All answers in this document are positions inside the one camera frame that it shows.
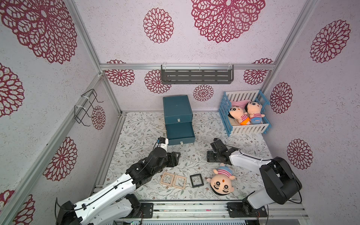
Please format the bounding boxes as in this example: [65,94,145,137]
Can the wooden brooch box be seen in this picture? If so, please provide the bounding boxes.
[160,172,175,186]
[172,175,187,189]

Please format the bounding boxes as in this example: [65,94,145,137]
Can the small black brooch box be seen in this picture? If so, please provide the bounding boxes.
[206,151,221,163]
[190,173,204,188]

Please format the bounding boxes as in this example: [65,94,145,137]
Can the teal drawer cabinet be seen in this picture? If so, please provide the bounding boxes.
[163,95,196,145]

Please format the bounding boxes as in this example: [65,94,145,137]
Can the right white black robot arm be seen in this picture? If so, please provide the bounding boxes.
[207,138,302,214]

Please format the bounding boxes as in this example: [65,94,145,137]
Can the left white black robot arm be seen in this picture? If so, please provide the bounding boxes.
[56,147,181,225]

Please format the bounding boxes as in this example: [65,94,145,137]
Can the plush doll striped hat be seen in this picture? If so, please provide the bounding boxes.
[206,163,236,196]

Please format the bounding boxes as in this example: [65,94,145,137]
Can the plush doll orange pants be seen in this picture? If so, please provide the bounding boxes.
[228,106,251,125]

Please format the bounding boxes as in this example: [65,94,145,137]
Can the blue white toy crib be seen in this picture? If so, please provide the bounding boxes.
[219,90,272,136]

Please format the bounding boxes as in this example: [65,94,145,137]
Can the pink crib blanket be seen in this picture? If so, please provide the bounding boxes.
[231,99,251,109]

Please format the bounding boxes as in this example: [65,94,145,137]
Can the plush doll blue pants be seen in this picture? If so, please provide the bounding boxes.
[245,101,265,124]

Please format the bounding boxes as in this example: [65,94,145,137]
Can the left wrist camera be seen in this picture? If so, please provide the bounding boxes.
[156,137,169,152]

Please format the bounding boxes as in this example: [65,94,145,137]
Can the aluminium front rail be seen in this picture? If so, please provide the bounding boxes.
[111,200,308,222]

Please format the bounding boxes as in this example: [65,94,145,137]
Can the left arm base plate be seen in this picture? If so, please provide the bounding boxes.
[138,203,154,219]

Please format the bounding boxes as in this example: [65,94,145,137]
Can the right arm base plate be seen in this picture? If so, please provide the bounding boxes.
[227,202,268,218]

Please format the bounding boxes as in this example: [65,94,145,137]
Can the grey wall shelf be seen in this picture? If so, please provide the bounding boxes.
[160,64,234,84]

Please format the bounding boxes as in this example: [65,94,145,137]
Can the black wire wall rack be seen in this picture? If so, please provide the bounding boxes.
[74,89,103,127]

